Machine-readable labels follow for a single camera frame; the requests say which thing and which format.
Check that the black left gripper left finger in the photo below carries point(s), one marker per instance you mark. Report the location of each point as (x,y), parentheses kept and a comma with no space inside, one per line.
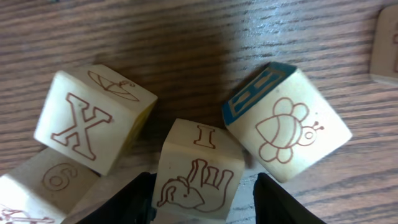
(131,205)

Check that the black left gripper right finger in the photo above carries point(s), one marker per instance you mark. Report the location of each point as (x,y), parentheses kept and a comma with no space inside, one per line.
(274,205)

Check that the white block elephant picture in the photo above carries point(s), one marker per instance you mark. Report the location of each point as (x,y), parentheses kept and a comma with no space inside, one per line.
(199,171)

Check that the white block blue side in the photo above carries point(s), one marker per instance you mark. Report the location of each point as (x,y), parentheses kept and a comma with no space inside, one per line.
(282,119)

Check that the white X block yellow side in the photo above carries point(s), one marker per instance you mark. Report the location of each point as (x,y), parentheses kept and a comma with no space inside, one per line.
(92,114)

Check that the white block green side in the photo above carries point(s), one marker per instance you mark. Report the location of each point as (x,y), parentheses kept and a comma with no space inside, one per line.
(383,66)

